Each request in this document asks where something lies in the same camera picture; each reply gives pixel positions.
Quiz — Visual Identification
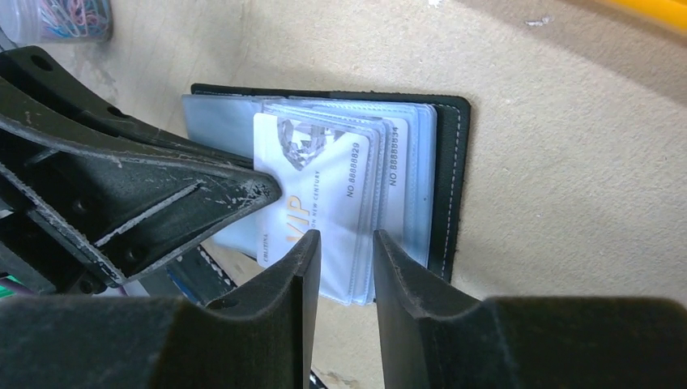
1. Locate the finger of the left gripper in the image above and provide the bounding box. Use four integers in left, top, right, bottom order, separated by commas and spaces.
1, 45, 253, 167
1, 116, 281, 294

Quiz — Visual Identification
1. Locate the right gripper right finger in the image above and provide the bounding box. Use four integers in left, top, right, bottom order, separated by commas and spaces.
373, 230, 686, 388

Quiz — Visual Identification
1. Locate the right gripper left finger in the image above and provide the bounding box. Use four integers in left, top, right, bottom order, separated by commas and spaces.
1, 230, 321, 388

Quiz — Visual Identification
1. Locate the silver VIP diamond card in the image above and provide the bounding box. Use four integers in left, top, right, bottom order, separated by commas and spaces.
254, 113, 370, 272

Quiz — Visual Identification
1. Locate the black leather card holder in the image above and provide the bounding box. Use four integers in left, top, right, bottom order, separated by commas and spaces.
182, 84, 470, 305

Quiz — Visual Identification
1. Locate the left yellow bin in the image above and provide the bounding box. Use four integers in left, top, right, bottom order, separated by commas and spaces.
601, 0, 686, 35

